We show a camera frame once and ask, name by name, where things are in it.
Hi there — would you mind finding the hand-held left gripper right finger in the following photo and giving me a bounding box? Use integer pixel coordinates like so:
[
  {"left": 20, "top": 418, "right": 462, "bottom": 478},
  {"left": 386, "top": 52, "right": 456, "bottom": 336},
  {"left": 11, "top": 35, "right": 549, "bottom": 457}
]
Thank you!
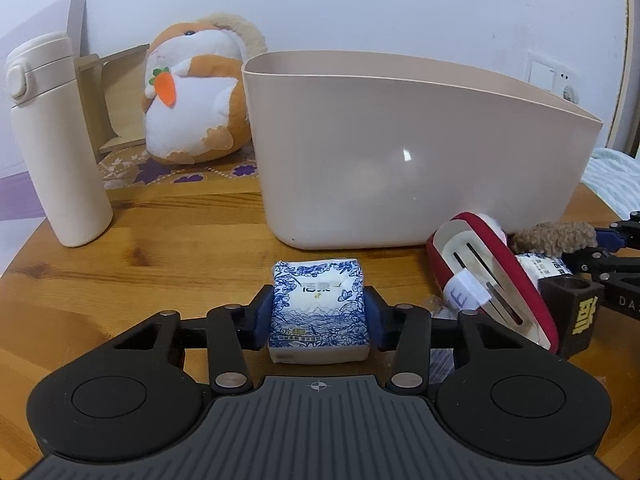
[{"left": 364, "top": 286, "right": 526, "bottom": 396}]

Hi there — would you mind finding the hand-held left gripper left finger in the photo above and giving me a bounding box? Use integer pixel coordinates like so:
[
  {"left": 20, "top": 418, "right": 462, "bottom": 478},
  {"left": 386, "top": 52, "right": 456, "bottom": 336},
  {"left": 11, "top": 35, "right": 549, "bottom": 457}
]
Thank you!
[{"left": 112, "top": 285, "right": 276, "bottom": 396}]

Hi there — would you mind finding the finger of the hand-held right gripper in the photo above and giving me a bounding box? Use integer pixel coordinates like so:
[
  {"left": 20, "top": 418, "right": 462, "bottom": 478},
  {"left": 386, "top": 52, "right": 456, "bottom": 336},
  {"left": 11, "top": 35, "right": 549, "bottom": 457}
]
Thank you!
[
  {"left": 595, "top": 212, "right": 640, "bottom": 251},
  {"left": 562, "top": 246, "right": 640, "bottom": 287}
]

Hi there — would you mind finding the brown curly plush toy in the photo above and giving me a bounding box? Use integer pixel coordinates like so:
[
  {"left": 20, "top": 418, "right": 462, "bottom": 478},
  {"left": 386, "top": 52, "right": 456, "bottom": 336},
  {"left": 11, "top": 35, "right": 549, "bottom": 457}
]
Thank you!
[{"left": 510, "top": 220, "right": 598, "bottom": 256}]

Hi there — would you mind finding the blue white tissue pack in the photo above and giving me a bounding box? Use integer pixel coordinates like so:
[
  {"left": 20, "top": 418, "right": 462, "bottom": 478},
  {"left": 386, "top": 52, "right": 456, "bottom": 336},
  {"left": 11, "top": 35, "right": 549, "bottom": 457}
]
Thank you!
[
  {"left": 268, "top": 256, "right": 372, "bottom": 366},
  {"left": 515, "top": 252, "right": 576, "bottom": 286}
]

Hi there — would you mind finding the beige plastic container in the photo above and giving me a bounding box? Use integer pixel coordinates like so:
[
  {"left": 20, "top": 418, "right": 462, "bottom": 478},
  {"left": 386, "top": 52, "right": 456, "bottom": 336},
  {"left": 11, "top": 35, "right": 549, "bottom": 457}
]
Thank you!
[{"left": 241, "top": 50, "right": 604, "bottom": 251}]

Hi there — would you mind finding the black block with gold character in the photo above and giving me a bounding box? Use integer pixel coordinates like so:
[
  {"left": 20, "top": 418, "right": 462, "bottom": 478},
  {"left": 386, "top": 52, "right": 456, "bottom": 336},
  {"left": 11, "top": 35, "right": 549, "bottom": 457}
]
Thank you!
[{"left": 539, "top": 277, "right": 606, "bottom": 358}]

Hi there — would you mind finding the striped pale teal pillow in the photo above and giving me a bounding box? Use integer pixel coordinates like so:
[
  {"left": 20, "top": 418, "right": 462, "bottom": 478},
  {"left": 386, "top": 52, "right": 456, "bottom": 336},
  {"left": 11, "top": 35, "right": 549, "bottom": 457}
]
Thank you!
[{"left": 582, "top": 147, "right": 640, "bottom": 221}]

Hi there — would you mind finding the purple flower patterned mat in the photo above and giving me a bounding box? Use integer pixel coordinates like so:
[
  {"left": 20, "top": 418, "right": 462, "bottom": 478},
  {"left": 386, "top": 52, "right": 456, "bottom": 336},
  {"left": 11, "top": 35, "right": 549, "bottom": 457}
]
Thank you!
[{"left": 97, "top": 142, "right": 261, "bottom": 192}]

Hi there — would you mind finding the orange white hamster plush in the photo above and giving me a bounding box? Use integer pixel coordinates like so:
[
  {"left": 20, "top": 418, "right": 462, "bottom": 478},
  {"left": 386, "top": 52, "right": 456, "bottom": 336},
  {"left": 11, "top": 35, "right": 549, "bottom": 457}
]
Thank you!
[{"left": 141, "top": 11, "right": 268, "bottom": 165}]

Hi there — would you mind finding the cream thermos bottle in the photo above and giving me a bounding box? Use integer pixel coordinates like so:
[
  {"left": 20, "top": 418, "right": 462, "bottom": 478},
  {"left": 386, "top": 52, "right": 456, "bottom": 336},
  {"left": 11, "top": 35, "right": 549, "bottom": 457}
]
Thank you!
[{"left": 5, "top": 31, "right": 115, "bottom": 248}]

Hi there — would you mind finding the wooden stand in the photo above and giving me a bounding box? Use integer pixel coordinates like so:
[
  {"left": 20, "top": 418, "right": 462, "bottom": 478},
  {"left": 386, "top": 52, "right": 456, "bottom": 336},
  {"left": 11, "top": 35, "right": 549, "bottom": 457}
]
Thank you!
[{"left": 74, "top": 44, "right": 151, "bottom": 153}]

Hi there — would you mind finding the white wall socket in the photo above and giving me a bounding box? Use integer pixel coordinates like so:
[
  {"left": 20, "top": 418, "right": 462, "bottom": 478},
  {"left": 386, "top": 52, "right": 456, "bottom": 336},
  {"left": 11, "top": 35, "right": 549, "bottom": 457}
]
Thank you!
[{"left": 552, "top": 62, "right": 582, "bottom": 107}]

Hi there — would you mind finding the white wall switch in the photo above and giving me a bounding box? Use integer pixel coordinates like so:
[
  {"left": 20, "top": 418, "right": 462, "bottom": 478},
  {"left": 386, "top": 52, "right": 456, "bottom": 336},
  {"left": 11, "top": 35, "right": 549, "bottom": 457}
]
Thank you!
[{"left": 526, "top": 51, "right": 558, "bottom": 92}]

